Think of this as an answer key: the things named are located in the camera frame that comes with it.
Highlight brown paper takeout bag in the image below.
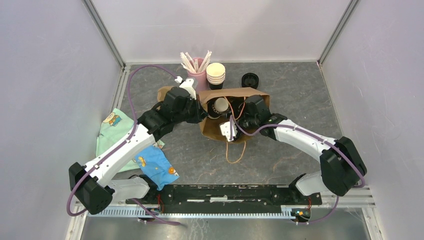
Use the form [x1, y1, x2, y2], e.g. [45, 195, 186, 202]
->
[199, 87, 270, 164]

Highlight stack of paper cups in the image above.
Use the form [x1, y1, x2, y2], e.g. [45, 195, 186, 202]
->
[206, 62, 226, 90]

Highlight wooden stirrers in wrappers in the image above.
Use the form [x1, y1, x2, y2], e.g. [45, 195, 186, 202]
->
[180, 50, 212, 74]

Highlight stack of black lids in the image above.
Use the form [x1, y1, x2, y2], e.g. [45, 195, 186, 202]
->
[241, 72, 260, 89]

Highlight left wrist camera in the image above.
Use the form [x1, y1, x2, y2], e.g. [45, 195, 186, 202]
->
[174, 76, 198, 100]

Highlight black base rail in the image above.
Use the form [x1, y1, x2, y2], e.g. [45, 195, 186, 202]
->
[138, 184, 323, 214]

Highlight pink metal utensil cup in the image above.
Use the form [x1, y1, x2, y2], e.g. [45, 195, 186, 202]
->
[187, 70, 209, 92]

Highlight blue patterned cloth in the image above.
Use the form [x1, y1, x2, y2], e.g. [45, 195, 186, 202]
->
[135, 145, 179, 191]

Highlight green patterned cloth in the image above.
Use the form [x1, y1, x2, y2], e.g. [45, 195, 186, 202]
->
[95, 108, 166, 174]

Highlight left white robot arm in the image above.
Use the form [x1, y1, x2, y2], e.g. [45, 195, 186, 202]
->
[66, 86, 207, 217]

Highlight brown cardboard cup carriers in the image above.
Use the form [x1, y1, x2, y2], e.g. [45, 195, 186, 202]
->
[157, 86, 174, 102]

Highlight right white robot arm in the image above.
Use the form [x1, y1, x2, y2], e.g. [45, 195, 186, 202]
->
[225, 95, 367, 204]

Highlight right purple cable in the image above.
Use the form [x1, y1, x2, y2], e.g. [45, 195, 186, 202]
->
[229, 114, 366, 226]

